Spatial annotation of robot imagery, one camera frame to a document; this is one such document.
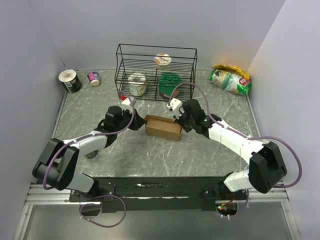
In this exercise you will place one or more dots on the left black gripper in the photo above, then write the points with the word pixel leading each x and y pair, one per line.
pixel 138 121

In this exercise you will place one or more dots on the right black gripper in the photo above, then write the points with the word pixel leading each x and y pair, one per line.
pixel 179 121

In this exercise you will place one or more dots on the brown cardboard box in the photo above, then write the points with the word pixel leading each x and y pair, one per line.
pixel 162 127

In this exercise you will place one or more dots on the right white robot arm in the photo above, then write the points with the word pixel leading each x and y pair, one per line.
pixel 266 166

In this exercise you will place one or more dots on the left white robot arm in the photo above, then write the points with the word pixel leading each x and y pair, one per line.
pixel 56 166

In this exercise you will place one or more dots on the white yellow cup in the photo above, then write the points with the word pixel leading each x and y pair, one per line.
pixel 137 84

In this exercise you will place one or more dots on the green lid jar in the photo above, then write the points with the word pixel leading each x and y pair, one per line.
pixel 167 83

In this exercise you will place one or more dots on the metal tin can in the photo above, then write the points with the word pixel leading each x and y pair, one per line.
pixel 91 155

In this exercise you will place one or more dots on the small purple yogurt cup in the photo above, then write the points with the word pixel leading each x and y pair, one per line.
pixel 94 78

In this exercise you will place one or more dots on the green chips bag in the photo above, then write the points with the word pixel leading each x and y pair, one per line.
pixel 230 82

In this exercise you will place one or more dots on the orange yogurt cup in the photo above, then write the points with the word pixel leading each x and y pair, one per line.
pixel 162 61

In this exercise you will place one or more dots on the yellow chips bag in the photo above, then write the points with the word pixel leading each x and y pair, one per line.
pixel 233 69

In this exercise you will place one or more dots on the black can white lid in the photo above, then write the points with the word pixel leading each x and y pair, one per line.
pixel 70 81

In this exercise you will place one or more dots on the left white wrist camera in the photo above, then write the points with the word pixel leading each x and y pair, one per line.
pixel 128 102

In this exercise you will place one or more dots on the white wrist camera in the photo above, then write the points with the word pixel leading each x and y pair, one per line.
pixel 128 102
pixel 175 106

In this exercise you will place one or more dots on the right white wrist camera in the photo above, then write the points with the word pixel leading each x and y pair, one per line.
pixel 175 106

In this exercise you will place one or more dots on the black wire rack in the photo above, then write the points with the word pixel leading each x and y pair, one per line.
pixel 137 58

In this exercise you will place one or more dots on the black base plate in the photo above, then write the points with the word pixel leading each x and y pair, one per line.
pixel 159 193

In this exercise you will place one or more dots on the aluminium rail frame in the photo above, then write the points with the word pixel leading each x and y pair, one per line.
pixel 38 196

